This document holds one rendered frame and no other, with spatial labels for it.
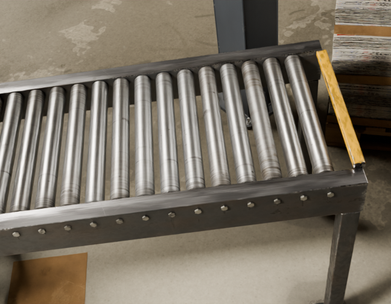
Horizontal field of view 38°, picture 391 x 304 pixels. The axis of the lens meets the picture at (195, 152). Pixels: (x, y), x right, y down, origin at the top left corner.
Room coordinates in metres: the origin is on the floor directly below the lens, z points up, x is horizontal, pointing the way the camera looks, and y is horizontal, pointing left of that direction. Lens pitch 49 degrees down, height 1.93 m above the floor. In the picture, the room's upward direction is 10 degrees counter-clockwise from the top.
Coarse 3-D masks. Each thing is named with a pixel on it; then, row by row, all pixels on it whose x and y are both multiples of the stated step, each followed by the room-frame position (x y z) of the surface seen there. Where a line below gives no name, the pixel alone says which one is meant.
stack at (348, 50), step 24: (360, 0) 1.55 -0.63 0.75; (384, 0) 1.53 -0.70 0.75; (336, 24) 1.58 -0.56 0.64; (360, 24) 1.55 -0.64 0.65; (384, 24) 1.52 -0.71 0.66; (336, 48) 1.57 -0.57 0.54; (360, 48) 1.54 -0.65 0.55; (384, 48) 1.52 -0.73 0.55; (336, 72) 1.57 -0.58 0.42; (360, 72) 1.54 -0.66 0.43; (384, 72) 1.51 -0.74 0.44; (360, 96) 1.54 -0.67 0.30; (384, 96) 1.51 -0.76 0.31; (336, 144) 1.56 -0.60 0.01; (360, 144) 1.53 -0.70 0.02; (384, 144) 1.51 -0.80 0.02
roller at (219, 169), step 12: (204, 72) 1.28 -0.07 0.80; (204, 84) 1.23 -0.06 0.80; (216, 84) 1.23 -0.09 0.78; (204, 96) 1.18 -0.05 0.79; (216, 96) 1.18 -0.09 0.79; (204, 108) 1.14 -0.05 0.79; (216, 108) 1.13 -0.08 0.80; (204, 120) 1.10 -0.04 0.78; (216, 120) 1.08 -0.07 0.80; (216, 132) 1.03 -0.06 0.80; (216, 144) 0.99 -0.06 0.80; (216, 156) 0.95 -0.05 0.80; (216, 168) 0.91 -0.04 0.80; (228, 168) 0.92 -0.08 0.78; (216, 180) 0.87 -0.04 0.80; (228, 180) 0.87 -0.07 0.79
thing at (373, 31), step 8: (336, 32) 1.58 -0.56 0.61; (344, 32) 1.57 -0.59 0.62; (352, 32) 1.56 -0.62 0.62; (360, 32) 1.55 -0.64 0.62; (368, 32) 1.54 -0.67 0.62; (376, 32) 1.53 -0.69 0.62; (384, 32) 1.52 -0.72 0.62; (344, 80) 1.56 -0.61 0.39; (352, 80) 1.55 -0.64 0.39; (360, 80) 1.54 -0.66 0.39; (368, 80) 1.53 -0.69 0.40; (376, 80) 1.52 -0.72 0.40; (384, 80) 1.51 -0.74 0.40; (328, 120) 1.58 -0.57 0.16; (336, 120) 1.57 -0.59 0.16; (352, 120) 1.54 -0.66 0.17; (360, 120) 1.53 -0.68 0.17; (368, 120) 1.52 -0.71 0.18; (376, 120) 1.51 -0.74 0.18; (384, 120) 1.50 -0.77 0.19
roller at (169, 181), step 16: (160, 80) 1.28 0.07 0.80; (160, 96) 1.21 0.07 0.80; (160, 112) 1.15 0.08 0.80; (160, 128) 1.09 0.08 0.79; (160, 144) 1.03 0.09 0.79; (176, 144) 1.03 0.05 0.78; (160, 160) 0.98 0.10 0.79; (176, 160) 0.97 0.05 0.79; (160, 176) 0.93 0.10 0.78; (176, 176) 0.91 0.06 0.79
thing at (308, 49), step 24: (264, 48) 1.34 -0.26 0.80; (288, 48) 1.32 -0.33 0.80; (312, 48) 1.30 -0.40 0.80; (96, 72) 1.36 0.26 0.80; (120, 72) 1.34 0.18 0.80; (144, 72) 1.32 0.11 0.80; (168, 72) 1.31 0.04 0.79; (192, 72) 1.31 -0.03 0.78; (216, 72) 1.30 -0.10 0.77; (240, 72) 1.30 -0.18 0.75; (312, 72) 1.29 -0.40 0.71; (0, 96) 1.34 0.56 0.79; (24, 96) 1.34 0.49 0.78; (48, 96) 1.33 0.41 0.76
